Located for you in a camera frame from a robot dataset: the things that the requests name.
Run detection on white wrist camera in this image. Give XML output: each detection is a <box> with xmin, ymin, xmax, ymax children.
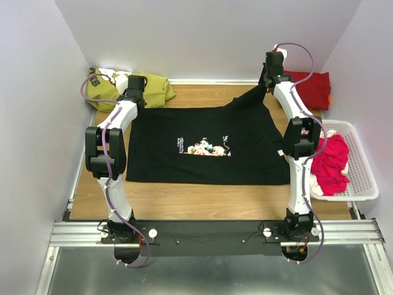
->
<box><xmin>273</xmin><ymin>44</ymin><xmax>287</xmax><ymax>60</ymax></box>
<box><xmin>109</xmin><ymin>74</ymin><xmax>128</xmax><ymax>95</ymax></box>

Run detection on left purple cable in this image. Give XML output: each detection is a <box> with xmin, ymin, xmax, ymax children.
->
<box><xmin>79</xmin><ymin>73</ymin><xmax>152</xmax><ymax>269</ymax></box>

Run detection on pink t-shirt in basket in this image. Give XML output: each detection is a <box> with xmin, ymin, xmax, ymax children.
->
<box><xmin>309</xmin><ymin>133</ymin><xmax>351</xmax><ymax>196</ymax></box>

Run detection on aluminium frame rail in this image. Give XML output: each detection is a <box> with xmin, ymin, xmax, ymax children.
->
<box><xmin>37</xmin><ymin>202</ymin><xmax>392</xmax><ymax>294</ymax></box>

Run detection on white plastic basket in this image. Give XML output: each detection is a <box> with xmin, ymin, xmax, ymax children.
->
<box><xmin>310</xmin><ymin>119</ymin><xmax>379</xmax><ymax>202</ymax></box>

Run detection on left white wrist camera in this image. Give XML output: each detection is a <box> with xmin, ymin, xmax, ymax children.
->
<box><xmin>109</xmin><ymin>74</ymin><xmax>128</xmax><ymax>95</ymax></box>

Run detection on red folded t-shirt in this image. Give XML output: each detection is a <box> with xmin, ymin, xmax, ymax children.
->
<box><xmin>295</xmin><ymin>72</ymin><xmax>331</xmax><ymax>111</ymax></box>

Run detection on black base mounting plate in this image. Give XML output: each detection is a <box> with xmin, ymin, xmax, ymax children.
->
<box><xmin>97</xmin><ymin>220</ymin><xmax>319</xmax><ymax>259</ymax></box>

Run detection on black floral t-shirt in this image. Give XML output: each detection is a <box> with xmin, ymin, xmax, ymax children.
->
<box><xmin>126</xmin><ymin>85</ymin><xmax>290</xmax><ymax>185</ymax></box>

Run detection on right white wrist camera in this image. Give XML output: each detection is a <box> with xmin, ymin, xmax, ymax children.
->
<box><xmin>273</xmin><ymin>44</ymin><xmax>287</xmax><ymax>60</ymax></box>

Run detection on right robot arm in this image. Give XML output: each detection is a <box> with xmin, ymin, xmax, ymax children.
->
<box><xmin>259</xmin><ymin>49</ymin><xmax>321</xmax><ymax>241</ymax></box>

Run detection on olive green folded t-shirt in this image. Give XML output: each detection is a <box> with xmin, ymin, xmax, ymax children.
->
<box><xmin>85</xmin><ymin>68</ymin><xmax>176</xmax><ymax>113</ymax></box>

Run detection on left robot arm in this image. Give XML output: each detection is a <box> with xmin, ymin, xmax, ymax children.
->
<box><xmin>85</xmin><ymin>73</ymin><xmax>147</xmax><ymax>243</ymax></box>

